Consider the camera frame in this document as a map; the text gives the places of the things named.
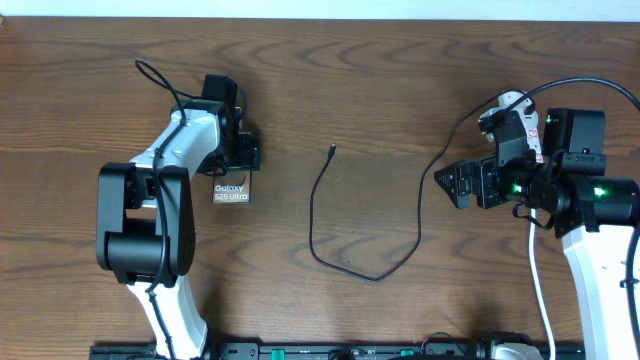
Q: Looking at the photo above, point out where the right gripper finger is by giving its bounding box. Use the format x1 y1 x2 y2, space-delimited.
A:
434 161 473 186
439 174 472 209

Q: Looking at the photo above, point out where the black USB charging cable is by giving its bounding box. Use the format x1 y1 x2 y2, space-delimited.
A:
308 89 537 283

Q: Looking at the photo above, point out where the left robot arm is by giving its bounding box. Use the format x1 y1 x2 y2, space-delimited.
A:
96 74 260 359

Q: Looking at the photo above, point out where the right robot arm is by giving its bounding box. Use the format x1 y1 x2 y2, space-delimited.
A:
434 107 639 359

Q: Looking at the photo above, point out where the white power strip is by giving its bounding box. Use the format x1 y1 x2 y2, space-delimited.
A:
522 111 544 163

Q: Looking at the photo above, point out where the white power strip cord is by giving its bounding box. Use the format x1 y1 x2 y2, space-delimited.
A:
527 208 557 360

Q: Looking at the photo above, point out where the black right camera cable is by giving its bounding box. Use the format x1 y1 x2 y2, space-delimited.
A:
492 76 640 360

